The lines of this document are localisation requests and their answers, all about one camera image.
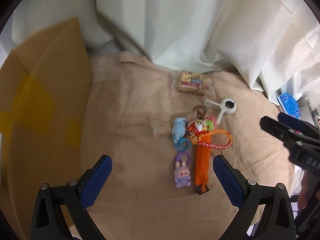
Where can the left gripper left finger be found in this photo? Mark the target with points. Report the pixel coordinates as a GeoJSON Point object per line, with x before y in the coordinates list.
{"type": "Point", "coordinates": [48, 220]}

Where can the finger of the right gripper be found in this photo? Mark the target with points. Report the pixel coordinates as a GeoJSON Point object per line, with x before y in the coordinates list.
{"type": "Point", "coordinates": [278, 129]}
{"type": "Point", "coordinates": [299, 125]}

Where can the blue plush keychain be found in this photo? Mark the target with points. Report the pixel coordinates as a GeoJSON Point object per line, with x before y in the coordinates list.
{"type": "Point", "coordinates": [180, 142]}

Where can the orange snack bar wrapper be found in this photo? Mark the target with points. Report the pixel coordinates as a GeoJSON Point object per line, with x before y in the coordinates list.
{"type": "Point", "coordinates": [202, 158]}

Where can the white plastic clip tool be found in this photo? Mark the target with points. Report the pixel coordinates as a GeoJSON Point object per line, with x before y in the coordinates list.
{"type": "Point", "coordinates": [227, 106]}

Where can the brown cardboard box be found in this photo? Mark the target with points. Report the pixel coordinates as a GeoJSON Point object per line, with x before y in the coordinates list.
{"type": "Point", "coordinates": [45, 83]}

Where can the red green plush keychain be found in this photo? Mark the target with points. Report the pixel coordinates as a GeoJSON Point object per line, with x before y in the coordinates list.
{"type": "Point", "coordinates": [201, 126]}

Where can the white curtain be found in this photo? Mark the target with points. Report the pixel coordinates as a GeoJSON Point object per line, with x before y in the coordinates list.
{"type": "Point", "coordinates": [273, 44]}

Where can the blue plastic package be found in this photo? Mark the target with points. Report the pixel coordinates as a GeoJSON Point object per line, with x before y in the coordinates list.
{"type": "Point", "coordinates": [289, 105]}

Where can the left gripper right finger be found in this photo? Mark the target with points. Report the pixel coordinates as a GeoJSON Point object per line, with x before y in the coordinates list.
{"type": "Point", "coordinates": [277, 221]}

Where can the cookie snack packet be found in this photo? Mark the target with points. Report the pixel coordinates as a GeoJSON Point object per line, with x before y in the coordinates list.
{"type": "Point", "coordinates": [191, 82]}

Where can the person's right hand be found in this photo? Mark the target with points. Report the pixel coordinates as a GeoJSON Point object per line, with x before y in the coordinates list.
{"type": "Point", "coordinates": [308, 185]}

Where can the purple bunny keychain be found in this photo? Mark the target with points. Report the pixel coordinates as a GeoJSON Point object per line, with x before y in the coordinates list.
{"type": "Point", "coordinates": [182, 173]}

